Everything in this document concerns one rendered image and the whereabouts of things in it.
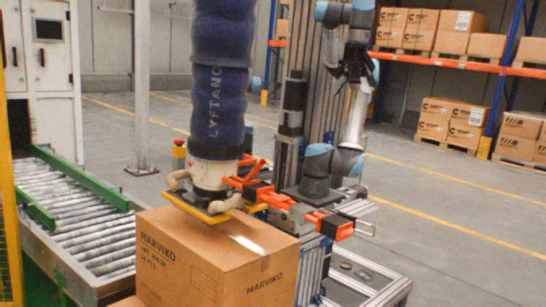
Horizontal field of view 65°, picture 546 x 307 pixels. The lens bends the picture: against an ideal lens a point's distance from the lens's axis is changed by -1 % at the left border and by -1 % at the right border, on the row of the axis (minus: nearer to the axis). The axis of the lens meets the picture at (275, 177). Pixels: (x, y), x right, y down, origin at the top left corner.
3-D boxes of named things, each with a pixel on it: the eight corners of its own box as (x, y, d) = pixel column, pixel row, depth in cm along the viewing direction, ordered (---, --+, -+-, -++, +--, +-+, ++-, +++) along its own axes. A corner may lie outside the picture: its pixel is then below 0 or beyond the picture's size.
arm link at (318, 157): (305, 166, 206) (309, 139, 201) (333, 171, 202) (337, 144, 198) (300, 173, 195) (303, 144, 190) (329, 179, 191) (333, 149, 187)
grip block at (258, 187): (239, 197, 155) (240, 182, 154) (259, 192, 162) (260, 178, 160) (255, 205, 150) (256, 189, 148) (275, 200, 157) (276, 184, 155)
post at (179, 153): (168, 283, 303) (171, 144, 272) (176, 279, 308) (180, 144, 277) (174, 287, 299) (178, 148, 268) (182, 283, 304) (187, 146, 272)
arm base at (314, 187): (309, 184, 212) (312, 165, 209) (335, 193, 203) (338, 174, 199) (290, 190, 201) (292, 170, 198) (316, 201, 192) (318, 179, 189)
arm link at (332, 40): (326, 61, 204) (317, -9, 158) (349, 64, 201) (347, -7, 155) (321, 83, 201) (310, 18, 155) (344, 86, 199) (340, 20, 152)
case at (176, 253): (135, 293, 196) (134, 213, 184) (205, 266, 225) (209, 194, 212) (218, 366, 158) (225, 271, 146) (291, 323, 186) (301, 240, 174)
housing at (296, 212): (287, 218, 142) (288, 205, 141) (300, 214, 147) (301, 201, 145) (302, 226, 138) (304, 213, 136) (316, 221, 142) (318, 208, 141)
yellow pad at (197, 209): (159, 196, 176) (159, 183, 175) (179, 191, 183) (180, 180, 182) (210, 226, 154) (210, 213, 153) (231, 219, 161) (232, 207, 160)
